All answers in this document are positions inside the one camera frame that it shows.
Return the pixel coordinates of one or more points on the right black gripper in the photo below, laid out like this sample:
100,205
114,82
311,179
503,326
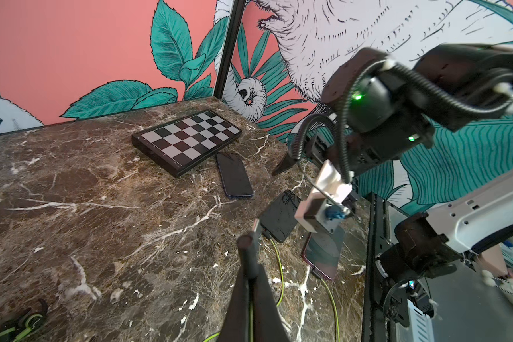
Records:
318,147

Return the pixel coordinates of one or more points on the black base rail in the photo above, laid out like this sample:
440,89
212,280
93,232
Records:
385,310

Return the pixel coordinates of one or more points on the pink edged smartphone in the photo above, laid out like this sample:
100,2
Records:
322,253

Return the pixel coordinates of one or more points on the black white chessboard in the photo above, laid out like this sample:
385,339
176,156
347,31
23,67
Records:
180,145

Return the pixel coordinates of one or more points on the blue edged smartphone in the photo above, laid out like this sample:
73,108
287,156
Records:
234,177

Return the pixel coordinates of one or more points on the right black corner post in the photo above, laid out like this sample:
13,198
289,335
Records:
232,11

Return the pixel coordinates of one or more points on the black smartphone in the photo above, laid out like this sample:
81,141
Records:
278,220

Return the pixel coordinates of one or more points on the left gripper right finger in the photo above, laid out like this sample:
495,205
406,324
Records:
267,325

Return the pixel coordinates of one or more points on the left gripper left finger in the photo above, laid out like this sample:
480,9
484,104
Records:
236,324

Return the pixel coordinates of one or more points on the white vented strip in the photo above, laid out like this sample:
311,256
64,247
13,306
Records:
421,328

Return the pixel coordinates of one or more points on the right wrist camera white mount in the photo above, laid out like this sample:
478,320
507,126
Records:
322,211

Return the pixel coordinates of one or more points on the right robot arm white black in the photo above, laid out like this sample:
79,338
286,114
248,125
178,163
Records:
377,109

